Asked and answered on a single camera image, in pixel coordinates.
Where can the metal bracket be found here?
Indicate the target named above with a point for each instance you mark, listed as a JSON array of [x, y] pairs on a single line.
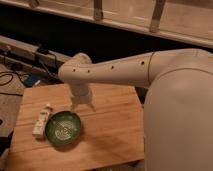
[[98, 11], [156, 17]]

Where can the metal bracket right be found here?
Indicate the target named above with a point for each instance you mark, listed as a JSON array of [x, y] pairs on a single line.
[[156, 17]]

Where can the white plastic bottle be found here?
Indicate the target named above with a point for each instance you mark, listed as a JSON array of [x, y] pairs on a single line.
[[39, 127]]

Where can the green ceramic bowl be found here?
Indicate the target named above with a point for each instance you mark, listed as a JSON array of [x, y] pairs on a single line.
[[63, 128]]

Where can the black power adapter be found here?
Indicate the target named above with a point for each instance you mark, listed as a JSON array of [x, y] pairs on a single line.
[[43, 51]]

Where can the metal bracket left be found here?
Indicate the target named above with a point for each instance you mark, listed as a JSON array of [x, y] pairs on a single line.
[[98, 11]]

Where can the blue box on floor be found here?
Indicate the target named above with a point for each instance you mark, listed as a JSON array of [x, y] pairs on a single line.
[[31, 80]]

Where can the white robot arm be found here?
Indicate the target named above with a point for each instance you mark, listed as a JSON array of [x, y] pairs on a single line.
[[178, 108]]

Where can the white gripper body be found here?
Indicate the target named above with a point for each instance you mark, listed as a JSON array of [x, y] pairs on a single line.
[[80, 93]]

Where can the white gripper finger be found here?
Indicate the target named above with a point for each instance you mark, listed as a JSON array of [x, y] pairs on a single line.
[[72, 107], [90, 105]]

